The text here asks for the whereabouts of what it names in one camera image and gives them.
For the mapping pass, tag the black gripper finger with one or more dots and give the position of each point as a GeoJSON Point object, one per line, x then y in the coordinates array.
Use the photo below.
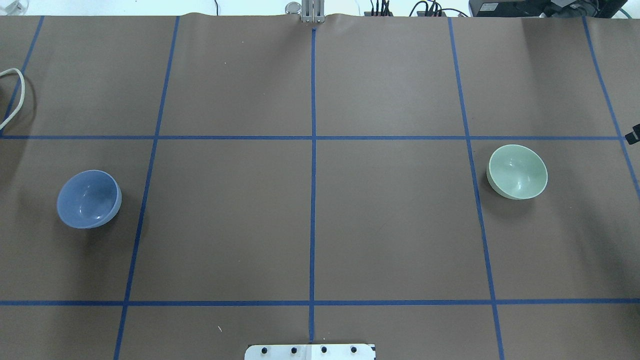
{"type": "Point", "coordinates": [633, 137]}

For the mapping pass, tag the blue bowl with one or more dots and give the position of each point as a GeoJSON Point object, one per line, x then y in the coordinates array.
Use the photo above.
{"type": "Point", "coordinates": [89, 199]}

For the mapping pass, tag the green bowl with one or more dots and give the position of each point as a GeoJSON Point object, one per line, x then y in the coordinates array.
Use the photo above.
{"type": "Point", "coordinates": [516, 172]}

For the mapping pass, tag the aluminium frame post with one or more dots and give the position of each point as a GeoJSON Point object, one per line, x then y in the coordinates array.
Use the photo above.
{"type": "Point", "coordinates": [312, 11]}

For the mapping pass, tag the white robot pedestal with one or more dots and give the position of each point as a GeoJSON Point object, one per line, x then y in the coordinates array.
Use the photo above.
{"type": "Point", "coordinates": [336, 351]}

